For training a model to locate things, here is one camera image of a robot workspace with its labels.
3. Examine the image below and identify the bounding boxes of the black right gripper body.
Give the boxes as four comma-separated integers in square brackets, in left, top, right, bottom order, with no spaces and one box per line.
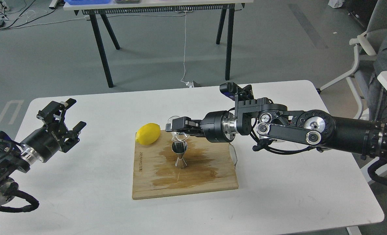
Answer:
[200,111,237,143]

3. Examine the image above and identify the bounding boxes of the white hanging cable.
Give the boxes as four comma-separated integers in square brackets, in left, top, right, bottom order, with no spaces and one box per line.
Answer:
[180,10,195,88]

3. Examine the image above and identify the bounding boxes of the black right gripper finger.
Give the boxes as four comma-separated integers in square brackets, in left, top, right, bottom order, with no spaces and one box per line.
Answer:
[170,116,202,131]
[166,124,203,139]

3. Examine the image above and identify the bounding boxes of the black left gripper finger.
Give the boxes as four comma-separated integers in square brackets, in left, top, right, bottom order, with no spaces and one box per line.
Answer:
[61,121,87,153]
[37,98,76,129]

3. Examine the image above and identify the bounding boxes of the blue plastic tray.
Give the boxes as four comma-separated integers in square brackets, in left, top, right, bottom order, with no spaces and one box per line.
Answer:
[64,0,110,5]

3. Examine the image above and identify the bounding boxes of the small clear glass cup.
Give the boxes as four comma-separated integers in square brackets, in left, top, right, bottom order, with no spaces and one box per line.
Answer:
[166,116,190,144]

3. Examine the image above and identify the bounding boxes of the yellow lemon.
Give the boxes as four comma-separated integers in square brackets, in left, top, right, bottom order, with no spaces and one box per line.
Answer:
[135,122,161,145]

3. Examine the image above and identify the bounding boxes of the bamboo cutting board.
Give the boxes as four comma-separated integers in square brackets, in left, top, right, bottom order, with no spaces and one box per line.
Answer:
[132,130,238,200]

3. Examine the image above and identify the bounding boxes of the steel double jigger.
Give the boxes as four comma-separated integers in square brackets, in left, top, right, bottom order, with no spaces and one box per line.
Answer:
[171,141,188,169]

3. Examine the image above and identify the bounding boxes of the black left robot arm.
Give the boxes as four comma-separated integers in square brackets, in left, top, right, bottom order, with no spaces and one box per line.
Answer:
[0,98,86,213]

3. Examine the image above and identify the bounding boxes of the white table black legs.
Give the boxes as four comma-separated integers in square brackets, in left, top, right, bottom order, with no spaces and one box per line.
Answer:
[63,0,254,88]

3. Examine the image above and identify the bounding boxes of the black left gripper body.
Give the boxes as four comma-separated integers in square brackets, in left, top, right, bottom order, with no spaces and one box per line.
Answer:
[21,126,73,163]

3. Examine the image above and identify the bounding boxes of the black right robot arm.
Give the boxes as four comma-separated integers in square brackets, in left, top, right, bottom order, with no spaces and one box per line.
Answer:
[166,82,387,186]

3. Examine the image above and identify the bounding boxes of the grey white office chair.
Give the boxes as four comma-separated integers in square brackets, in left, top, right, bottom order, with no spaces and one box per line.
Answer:
[317,0,387,119]

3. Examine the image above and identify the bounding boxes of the floor cables and adapters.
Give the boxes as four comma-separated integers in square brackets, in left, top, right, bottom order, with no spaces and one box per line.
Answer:
[0,0,86,37]

